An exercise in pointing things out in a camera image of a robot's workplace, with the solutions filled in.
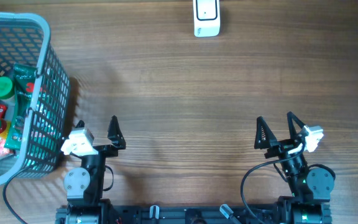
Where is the black right camera cable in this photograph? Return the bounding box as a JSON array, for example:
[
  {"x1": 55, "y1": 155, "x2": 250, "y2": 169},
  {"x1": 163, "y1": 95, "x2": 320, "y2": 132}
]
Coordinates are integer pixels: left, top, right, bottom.
[{"x1": 240, "y1": 141, "x2": 306, "y2": 224}]

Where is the green 3M gloves packet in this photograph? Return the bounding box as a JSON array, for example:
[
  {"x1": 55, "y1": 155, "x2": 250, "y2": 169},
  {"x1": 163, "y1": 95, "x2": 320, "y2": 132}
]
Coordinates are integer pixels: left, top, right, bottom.
[{"x1": 4, "y1": 63, "x2": 37, "y2": 151}]

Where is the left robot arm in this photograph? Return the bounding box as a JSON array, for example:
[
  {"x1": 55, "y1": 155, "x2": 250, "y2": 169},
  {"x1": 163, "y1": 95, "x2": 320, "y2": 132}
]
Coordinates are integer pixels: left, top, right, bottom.
[{"x1": 61, "y1": 116, "x2": 126, "y2": 207}]

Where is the white barcode scanner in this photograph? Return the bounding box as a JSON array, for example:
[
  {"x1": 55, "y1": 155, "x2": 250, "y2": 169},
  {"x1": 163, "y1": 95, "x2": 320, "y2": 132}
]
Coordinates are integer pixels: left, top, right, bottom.
[{"x1": 193, "y1": 0, "x2": 221, "y2": 37}]

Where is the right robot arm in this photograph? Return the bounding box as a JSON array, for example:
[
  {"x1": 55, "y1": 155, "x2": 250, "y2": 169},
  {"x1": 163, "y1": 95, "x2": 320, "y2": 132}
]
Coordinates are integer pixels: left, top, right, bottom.
[{"x1": 254, "y1": 111, "x2": 335, "y2": 204}]

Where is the green lid white jar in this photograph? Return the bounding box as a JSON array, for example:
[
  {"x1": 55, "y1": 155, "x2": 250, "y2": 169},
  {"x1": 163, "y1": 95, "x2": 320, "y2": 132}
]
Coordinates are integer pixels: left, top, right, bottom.
[{"x1": 0, "y1": 77, "x2": 16, "y2": 106}]

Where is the grey plastic shopping basket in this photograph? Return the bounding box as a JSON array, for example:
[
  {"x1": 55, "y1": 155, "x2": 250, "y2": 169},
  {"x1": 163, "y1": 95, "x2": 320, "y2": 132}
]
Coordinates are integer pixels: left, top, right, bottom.
[{"x1": 0, "y1": 12, "x2": 70, "y2": 185}]

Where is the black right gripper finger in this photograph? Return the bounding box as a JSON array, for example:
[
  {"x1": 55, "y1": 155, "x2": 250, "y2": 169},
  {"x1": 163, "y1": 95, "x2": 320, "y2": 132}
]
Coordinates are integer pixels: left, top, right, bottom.
[
  {"x1": 254, "y1": 116, "x2": 279, "y2": 149},
  {"x1": 287, "y1": 111, "x2": 306, "y2": 140}
]

